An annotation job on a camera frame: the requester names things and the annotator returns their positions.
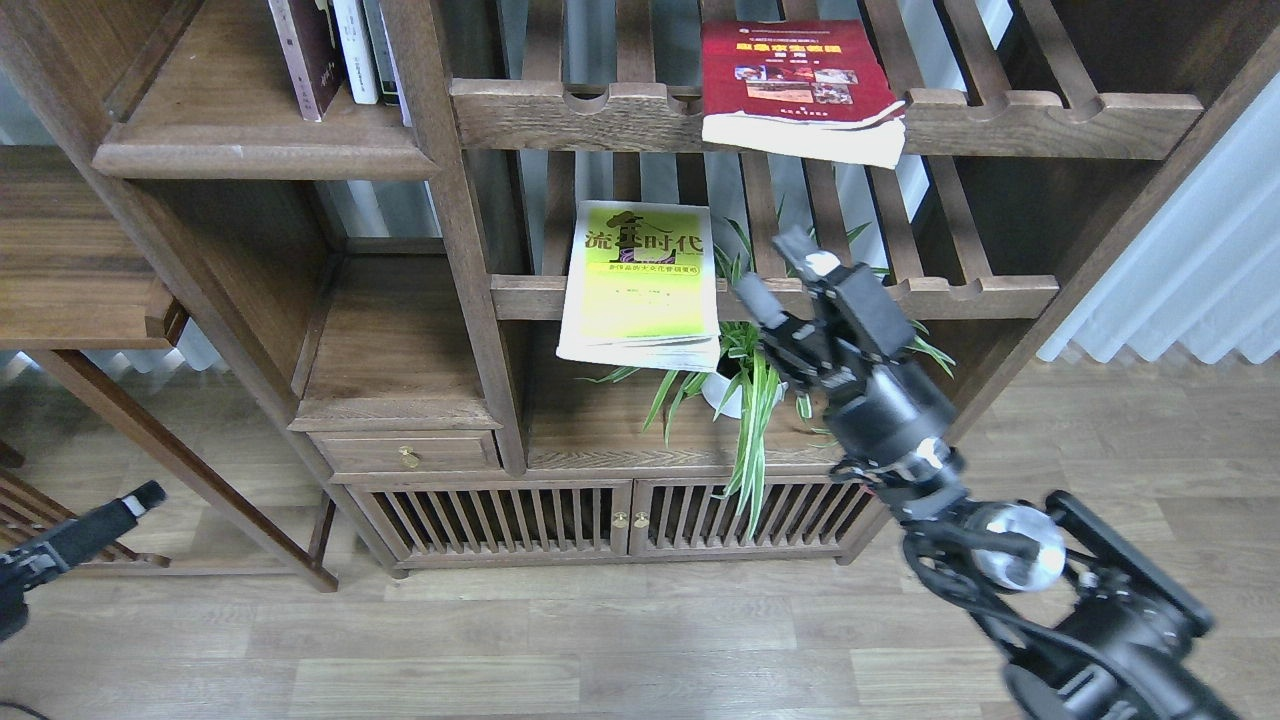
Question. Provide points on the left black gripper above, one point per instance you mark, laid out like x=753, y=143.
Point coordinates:
x=67, y=546

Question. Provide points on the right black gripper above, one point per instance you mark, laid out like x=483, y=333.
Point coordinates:
x=884, y=410

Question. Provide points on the red cover book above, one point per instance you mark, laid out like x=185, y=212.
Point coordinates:
x=812, y=89

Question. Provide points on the dark maroon cover book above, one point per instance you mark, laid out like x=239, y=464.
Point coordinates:
x=309, y=39

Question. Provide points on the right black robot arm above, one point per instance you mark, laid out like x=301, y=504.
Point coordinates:
x=1087, y=625

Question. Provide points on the green spider plant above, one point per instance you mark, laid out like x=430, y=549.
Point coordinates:
x=739, y=353

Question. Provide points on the yellow green cover book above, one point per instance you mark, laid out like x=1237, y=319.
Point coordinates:
x=641, y=290

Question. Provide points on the dark wooden bookshelf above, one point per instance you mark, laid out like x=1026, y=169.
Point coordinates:
x=377, y=286

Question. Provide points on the brass drawer knob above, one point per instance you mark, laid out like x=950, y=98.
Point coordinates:
x=408, y=457

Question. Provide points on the white curtain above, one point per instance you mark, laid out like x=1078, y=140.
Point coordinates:
x=1202, y=279

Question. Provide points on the pale purple upright book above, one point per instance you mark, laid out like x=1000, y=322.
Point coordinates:
x=401, y=104

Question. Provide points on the dark upright book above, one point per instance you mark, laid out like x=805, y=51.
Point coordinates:
x=383, y=57

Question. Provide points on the white upright book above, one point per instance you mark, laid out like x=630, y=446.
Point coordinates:
x=357, y=51

